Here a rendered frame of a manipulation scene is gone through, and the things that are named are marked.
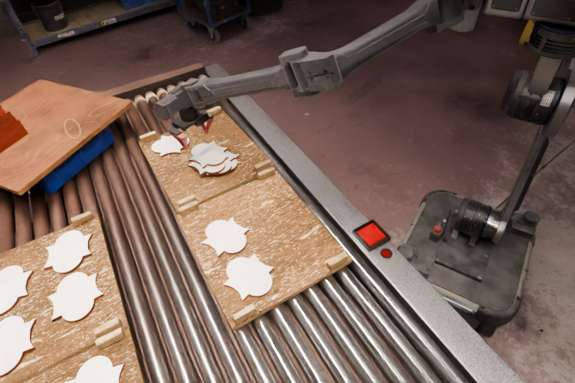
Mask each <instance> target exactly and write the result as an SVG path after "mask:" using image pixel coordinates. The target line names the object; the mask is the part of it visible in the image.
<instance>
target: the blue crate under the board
mask: <svg viewBox="0 0 575 383"><path fill-rule="evenodd" d="M113 142H115V139H114V137H113V135H112V133H111V131H110V129H109V127H108V126H107V127H106V128H105V129H103V130H102V131H101V132H100V133H98V134H97V135H96V136H94V137H93V138H92V139H90V140H89V141H88V142H87V143H85V144H84V145H83V146H82V147H80V148H79V149H78V150H77V151H76V152H75V153H74V154H72V155H71V156H70V157H68V158H67V159H66V160H65V161H64V162H62V163H61V164H60V165H58V166H57V167H56V168H54V169H53V170H52V171H51V172H49V173H48V174H47V175H46V176H45V177H44V178H43V179H41V180H40V181H39V182H38V183H36V184H35V185H34V186H33V187H36V188H38V189H40V190H42V191H45V192H48V193H51V194H53V193H55V192H56V191H57V190H58V189H60V188H61V187H62V186H63V185H64V184H66V183H67V182H68V181H69V180H70V179H72V178H73V177H74V176H75V175H76V174H77V173H78V172H79V171H80V170H81V169H83V168H84V167H85V166H86V165H87V164H88V163H90V162H91V161H92V160H93V159H94V158H96V157H97V156H98V155H99V154H100V153H101V152H103V151H104V150H105V149H106V148H107V147H109V146H110V145H111V144H112V143H113Z"/></svg>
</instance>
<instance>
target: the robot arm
mask: <svg viewBox="0 0 575 383"><path fill-rule="evenodd" d="M480 3H481V0H417V1H416V2H415V3H414V4H413V5H412V6H411V7H410V8H409V9H407V10H406V11H404V12H403V13H401V14H400V15H397V16H395V17H394V18H393V19H391V20H389V21H387V22H385V23H383V24H382V25H380V26H379V27H377V28H375V29H373V30H371V31H370V32H368V33H366V34H365V35H363V36H361V37H360V38H357V39H355V40H354V41H352V42H351V43H349V44H347V45H345V46H343V47H341V48H340V49H338V50H333V51H330V52H326V53H322V52H313V51H308V50H307V48H306V46H303V47H299V48H296V49H292V50H286V51H285V52H283V53H282V54H281V55H279V57H278V58H279V60H280V63H281V64H280V65H277V66H274V67H271V68H264V69H259V70H256V71H251V72H248V73H243V74H236V75H233V76H228V77H224V78H214V77H211V78H203V79H199V80H198V79H194V80H188V81H187V82H185V83H184V84H180V85H178V86H176V87H175V88H174V89H173V90H172V91H170V92H169V93H168V95H167V96H166V97H164V98H163V99H161V100H160V101H158V102H157V103H155V104H154V106H153V107H154V110H155V112H156V114H157V115H158V116H159V117H160V118H161V119H163V120H165V121H166V120H167V119H169V118H170V117H171V116H173V115H175V114H176V113H177V112H179V114H180V116H178V117H177V118H175V119H174V120H172V121H171V123H172V127H171V128H169V129H168V130H169V133H170V134H171V135H172V136H173V137H174V138H176V139H177V140H178V141H179V143H180V144H181V146H182V147H183V148H184V149H187V135H186V134H184V133H182V132H181V131H180V130H178V128H181V130H182V131H184V132H185V131H186V130H187V129H188V128H189V127H191V126H192V125H193V124H194V125H195V126H197V127H199V126H201V127H202V128H203V130H204V132H205V133H206V134H208V132H209V129H210V125H211V123H212V121H213V119H214V117H213V114H211V113H209V112H207V111H204V110H203V109H207V108H209V107H210V105H211V104H212V103H215V102H216V101H218V100H221V99H224V98H230V97H238V96H244V95H248V94H253V93H259V92H263V91H273V90H288V91H292V92H293V95H294V97H295V98H298V97H309V96H313V95H316V94H318V93H319V92H320V91H331V90H337V89H339V88H341V87H342V86H344V84H343V82H342V81H343V80H345V79H346V78H347V76H348V75H349V74H350V73H351V72H353V71H354V70H355V69H356V68H358V67H360V66H361V65H363V64H365V63H366V62H368V61H369V60H371V59H373V58H374V57H376V56H378V55H380V54H382V53H383V52H384V51H386V50H388V49H390V48H391V47H393V46H395V45H396V44H398V43H399V42H401V41H403V40H404V39H406V38H408V37H410V36H412V35H413V34H414V33H416V32H418V31H420V30H422V29H425V32H426V33H439V32H440V31H442V30H443V29H445V28H449V27H453V26H455V25H458V24H459V23H460V22H462V21H463V20H464V19H465V18H464V10H466V9H468V10H473V11H475V10H477V9H478V7H479V6H480ZM473 5H474V6H473ZM206 121H207V125H206V129H205V122H206Z"/></svg>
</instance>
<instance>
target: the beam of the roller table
mask: <svg viewBox="0 0 575 383"><path fill-rule="evenodd" d="M205 72H206V75H207V77H208V78H211V77H214V78H224V77H228V76H230V75H229V74H228V73H227V72H226V71H225V70H224V69H223V68H222V67H221V66H220V65H219V64H218V63H217V64H214V65H211V66H209V67H206V68H205ZM225 99H226V100H227V101H228V103H229V104H230V105H231V106H232V107H233V109H234V110H235V111H236V112H237V113H238V114H239V116H240V117H241V118H242V119H243V120H244V122H245V123H246V124H247V125H248V126H249V127H250V128H251V129H252V130H253V131H254V133H255V134H256V135H257V136H258V137H259V138H260V140H261V141H262V142H263V143H264V144H265V146H266V147H267V148H268V149H269V150H270V152H271V153H272V154H273V155H274V156H275V157H276V159H277V160H278V161H279V162H280V163H281V164H282V166H283V167H284V168H285V169H286V170H287V171H288V172H289V173H290V174H291V175H292V177H293V178H294V179H295V180H296V181H297V183H298V184H299V185H300V186H301V187H302V188H303V190H304V191H305V192H306V193H307V194H308V196H309V197H310V198H311V199H312V200H313V202H314V203H315V204H316V205H317V206H318V208H319V209H320V210H322V212H324V214H325V215H326V216H327V217H328V218H329V220H330V221H331V222H332V223H333V224H334V225H335V227H336V228H337V229H338V230H339V231H340V233H341V234H342V235H343V236H344V237H345V238H346V240H347V241H348V242H349V243H350V244H351V246H352V247H353V248H354V249H355V250H356V251H357V252H358V253H359V254H360V255H361V257H362V258H363V259H364V260H365V261H366V262H367V264H368V265H369V266H370V267H371V268H372V270H373V271H374V272H375V273H376V274H377V276H378V277H379V278H380V279H381V280H382V282H383V283H384V284H385V285H386V286H387V287H388V289H389V290H390V291H391V292H392V293H393V294H394V295H395V296H396V297H397V298H398V299H399V301H400V302H401V303H402V304H403V305H404V307H405V308H406V309H407V310H408V311H409V312H410V314H411V315H412V316H413V317H414V318H415V320H416V321H417V322H418V323H419V324H420V326H421V327H422V328H423V329H424V330H425V332H426V333H427V334H428V335H429V336H430V337H431V338H432V339H433V340H434V341H435V342H436V344H437V345H438V346H439V347H440V348H441V349H442V351H443V352H444V353H445V354H446V355H447V357H448V358H449V359H450V360H451V361H452V362H453V364H454V365H455V366H456V367H457V368H458V370H459V371H460V372H461V373H462V374H463V375H464V376H465V377H466V378H467V379H468V380H469V382H470V383H525V382H524V381H523V380H522V379H521V378H520V377H519V376H518V375H517V374H516V373H515V372H514V371H513V370H512V369H511V368H510V367H509V365H508V364H507V363H506V362H505V361H504V360H503V359H502V358H501V357H500V356H499V355H498V354H497V353H496V352H495V351H494V350H493V349H492V348H491V347H490V346H489V345H488V343H487V342H486V341H485V340H484V339H483V338H482V337H481V336H480V335H479V334H478V333H477V332H476V331H475V330H474V329H473V328H472V327H471V326H470V325H469V324H468V323H467V322H466V320H465V319H464V318H463V317H462V316H461V315H460V314H459V313H458V312H457V311H456V310H455V309H454V308H453V307H452V306H451V305H450V304H449V303H448V302H447V301H446V300H445V298H444V297H443V296H442V295H441V294H440V293H439V292H438V291H437V290H436V289H435V288H434V287H433V286H432V285H431V284H430V283H429V282H428V281H427V280H426V279H425V278H424V277H423V276H422V275H421V274H420V273H419V272H418V271H417V270H416V269H415V268H414V267H413V266H412V265H411V264H410V263H409V262H408V261H407V260H406V259H405V258H404V257H403V255H402V254H401V253H400V252H399V251H398V250H397V249H396V248H395V247H394V246H393V245H392V244H391V243H390V242H389V241H388V242H387V243H385V244H383V245H381V246H379V247H377V248H375V249H374V250H372V251H370V252H369V251H368V250H367V249H366V248H365V247H364V246H363V245H362V244H361V243H360V242H359V241H358V240H357V239H356V238H355V236H354V235H353V229H355V228H357V227H360V226H361V225H363V224H365V223H366V222H368V221H369V220H368V219H367V218H366V217H365V216H364V215H363V214H362V213H361V212H360V210H359V209H358V208H357V207H356V206H355V205H354V204H353V203H352V202H351V201H350V200H349V199H348V198H347V197H346V196H345V195H344V194H343V193H342V192H341V191H340V190H339V188H338V187H337V186H336V185H335V184H334V183H333V182H332V181H331V180H330V179H329V178H328V177H327V176H326V175H325V174H324V173H323V172H322V171H321V170H320V169H319V168H318V166H317V165H316V164H315V163H314V162H313V161H312V160H311V159H310V158H309V157H308V156H307V155H306V154H305V153H304V152H303V151H302V150H301V149H300V148H299V147H298V146H297V144H296V143H294V141H293V140H292V139H290V138H289V137H288V136H287V134H285V133H284V132H283V131H282V130H281V129H280V128H279V127H278V126H277V125H276V123H275V122H274V121H273V120H272V119H271V118H270V117H269V116H268V115H267V114H266V113H265V112H264V111H263V110H262V109H261V108H260V107H259V106H258V105H257V104H256V103H255V102H254V100H253V99H252V98H251V97H250V96H249V95H244V96H238V97H230V98H225ZM382 249H390V250H391V251H392V254H393V255H392V256H391V257H390V258H384V257H382V256H381V253H380V252H381V250H382Z"/></svg>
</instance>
